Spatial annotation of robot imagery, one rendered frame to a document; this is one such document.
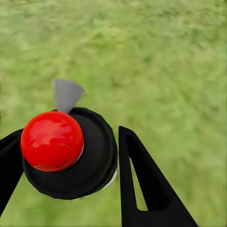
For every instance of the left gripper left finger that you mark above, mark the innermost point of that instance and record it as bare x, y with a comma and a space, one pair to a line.
10, 166

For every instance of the pesticide atomizer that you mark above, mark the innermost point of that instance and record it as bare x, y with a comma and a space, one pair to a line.
70, 152

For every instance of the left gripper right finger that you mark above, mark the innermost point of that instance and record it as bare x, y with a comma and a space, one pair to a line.
165, 209

